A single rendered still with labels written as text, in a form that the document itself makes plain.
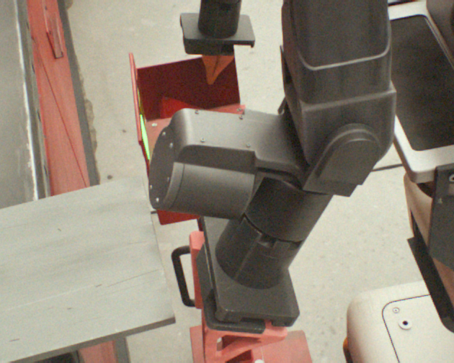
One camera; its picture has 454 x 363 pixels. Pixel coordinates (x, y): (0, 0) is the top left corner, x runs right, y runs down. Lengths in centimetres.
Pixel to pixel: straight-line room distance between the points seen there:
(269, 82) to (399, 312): 110
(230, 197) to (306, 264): 146
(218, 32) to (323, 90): 68
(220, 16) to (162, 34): 160
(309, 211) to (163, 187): 10
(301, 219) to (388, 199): 156
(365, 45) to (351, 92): 3
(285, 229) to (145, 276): 20
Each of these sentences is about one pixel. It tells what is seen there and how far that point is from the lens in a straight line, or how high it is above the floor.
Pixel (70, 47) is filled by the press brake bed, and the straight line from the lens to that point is 269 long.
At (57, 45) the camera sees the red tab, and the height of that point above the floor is 55.
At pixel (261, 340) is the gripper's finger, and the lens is 64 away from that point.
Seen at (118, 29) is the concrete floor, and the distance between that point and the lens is 280.
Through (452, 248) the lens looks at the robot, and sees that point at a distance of 83.
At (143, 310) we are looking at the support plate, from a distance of 71.
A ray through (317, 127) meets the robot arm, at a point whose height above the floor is 123.
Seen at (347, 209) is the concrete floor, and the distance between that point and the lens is 209.
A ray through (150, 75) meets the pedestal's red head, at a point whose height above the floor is 79.
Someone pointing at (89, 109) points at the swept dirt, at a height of 0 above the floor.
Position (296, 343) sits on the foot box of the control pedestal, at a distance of 185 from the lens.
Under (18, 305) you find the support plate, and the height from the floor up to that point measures 100.
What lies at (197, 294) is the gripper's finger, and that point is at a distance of 70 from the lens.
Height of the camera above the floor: 157
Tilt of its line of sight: 46 degrees down
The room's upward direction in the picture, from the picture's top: 9 degrees counter-clockwise
